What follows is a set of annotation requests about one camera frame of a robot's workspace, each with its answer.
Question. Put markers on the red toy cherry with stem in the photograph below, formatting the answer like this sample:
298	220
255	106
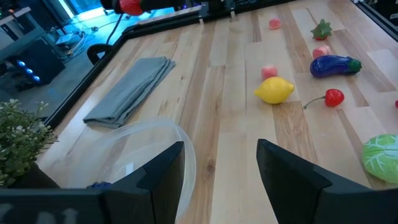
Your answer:
334	98

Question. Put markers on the black computer blue lights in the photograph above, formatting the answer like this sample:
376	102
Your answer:
46	62

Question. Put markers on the red toy strawberry long stem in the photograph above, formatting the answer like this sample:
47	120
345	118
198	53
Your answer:
321	29

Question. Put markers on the pink toy produce piece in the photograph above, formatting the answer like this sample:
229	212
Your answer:
275	23
321	52
269	73

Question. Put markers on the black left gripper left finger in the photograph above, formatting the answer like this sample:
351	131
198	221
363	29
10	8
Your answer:
155	193

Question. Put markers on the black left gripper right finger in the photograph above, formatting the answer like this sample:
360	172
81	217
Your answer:
295	193

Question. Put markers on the yellow toy lemon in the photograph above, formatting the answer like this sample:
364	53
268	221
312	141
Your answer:
273	91

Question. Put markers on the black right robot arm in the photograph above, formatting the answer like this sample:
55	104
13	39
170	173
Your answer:
217	6

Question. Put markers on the black metal table frame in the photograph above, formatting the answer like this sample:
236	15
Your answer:
158	24

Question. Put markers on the clear plastic tupperware container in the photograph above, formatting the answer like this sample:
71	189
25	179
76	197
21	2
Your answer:
140	137

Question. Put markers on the grey folded cloth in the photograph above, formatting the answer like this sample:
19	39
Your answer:
130	90

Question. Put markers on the green plant in black pot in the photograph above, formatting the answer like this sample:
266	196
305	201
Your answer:
18	140

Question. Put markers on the green toy cabbage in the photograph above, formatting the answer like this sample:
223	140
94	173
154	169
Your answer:
382	158

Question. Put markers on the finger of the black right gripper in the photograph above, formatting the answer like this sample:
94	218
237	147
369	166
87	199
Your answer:
110	5
161	3

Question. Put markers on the purple toy eggplant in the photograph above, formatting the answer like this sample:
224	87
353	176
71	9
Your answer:
329	66

